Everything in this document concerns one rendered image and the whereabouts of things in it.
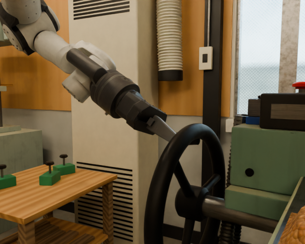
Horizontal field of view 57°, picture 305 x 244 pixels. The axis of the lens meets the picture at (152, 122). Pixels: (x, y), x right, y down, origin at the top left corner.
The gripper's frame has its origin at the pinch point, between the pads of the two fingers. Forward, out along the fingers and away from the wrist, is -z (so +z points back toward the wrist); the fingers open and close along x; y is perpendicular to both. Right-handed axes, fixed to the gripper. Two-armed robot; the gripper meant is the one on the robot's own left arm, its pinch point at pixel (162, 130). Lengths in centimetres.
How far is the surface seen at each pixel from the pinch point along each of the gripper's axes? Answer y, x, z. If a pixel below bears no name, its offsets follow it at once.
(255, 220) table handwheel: -2.0, 3.4, -22.7
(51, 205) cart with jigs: -60, -45, 42
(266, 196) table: 2.5, 9.3, -21.9
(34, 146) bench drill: -86, -114, 130
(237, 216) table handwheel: -3.3, 3.0, -20.4
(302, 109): 14.5, 11.4, -19.1
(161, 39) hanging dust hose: 32, -92, 72
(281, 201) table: 3.2, 9.8, -23.7
